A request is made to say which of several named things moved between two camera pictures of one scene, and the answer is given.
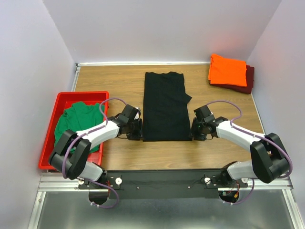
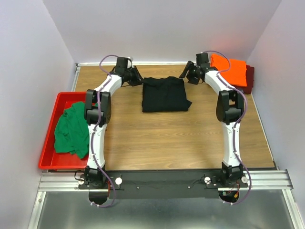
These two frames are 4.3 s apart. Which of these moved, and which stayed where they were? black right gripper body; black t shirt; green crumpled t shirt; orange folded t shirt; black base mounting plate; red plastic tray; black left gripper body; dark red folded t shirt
Moved: black left gripper body; black t shirt; black right gripper body
Stayed: dark red folded t shirt; black base mounting plate; green crumpled t shirt; orange folded t shirt; red plastic tray
